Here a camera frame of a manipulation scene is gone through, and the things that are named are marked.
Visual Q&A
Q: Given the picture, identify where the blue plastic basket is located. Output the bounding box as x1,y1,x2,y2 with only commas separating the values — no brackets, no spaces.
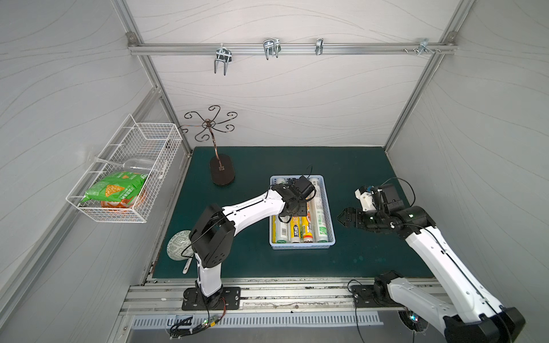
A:
269,175,336,250

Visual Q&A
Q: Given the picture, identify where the white green roll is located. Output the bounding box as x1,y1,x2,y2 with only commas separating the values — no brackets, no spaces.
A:
310,178,328,243

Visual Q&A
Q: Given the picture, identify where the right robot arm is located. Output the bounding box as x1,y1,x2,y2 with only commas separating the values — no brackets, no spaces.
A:
337,184,526,342

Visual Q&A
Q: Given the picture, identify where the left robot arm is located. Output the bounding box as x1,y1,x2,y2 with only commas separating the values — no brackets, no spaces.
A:
189,176,317,300

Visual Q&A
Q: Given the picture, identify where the white patterned round fan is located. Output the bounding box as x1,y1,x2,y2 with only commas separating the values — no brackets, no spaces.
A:
166,230,195,274

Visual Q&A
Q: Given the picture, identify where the metal double hook middle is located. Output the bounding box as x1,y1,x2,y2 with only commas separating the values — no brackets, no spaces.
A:
263,38,282,60

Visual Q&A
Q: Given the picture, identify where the metal double hook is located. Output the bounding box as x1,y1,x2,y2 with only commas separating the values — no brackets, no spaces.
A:
263,38,282,60
214,47,232,76

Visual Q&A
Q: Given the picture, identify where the metal single hook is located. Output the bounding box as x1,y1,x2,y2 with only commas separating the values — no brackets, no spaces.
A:
315,38,324,56

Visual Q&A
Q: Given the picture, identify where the white vent strip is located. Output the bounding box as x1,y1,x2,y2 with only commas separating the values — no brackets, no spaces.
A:
132,311,383,331

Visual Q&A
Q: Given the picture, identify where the metal double hook left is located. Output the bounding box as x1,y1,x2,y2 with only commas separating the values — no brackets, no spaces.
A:
214,47,232,76

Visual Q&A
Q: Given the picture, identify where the orange snack bag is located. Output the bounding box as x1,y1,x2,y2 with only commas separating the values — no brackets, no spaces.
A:
100,190,147,209

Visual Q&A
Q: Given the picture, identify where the green snack bag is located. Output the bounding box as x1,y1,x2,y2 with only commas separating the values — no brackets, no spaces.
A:
81,171,148,202

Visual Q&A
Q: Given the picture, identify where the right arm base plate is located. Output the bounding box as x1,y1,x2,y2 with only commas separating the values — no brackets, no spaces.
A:
348,284,400,308

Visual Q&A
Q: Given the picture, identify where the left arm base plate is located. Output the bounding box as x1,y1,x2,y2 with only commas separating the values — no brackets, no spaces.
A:
182,287,242,311

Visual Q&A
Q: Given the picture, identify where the white wire wall basket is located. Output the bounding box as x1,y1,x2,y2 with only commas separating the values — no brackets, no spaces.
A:
66,115,182,223

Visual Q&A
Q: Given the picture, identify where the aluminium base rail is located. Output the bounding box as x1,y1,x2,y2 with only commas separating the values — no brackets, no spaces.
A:
124,277,470,316

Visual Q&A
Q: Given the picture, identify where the aluminium top rail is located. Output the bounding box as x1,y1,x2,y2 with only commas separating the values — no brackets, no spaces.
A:
129,41,458,57

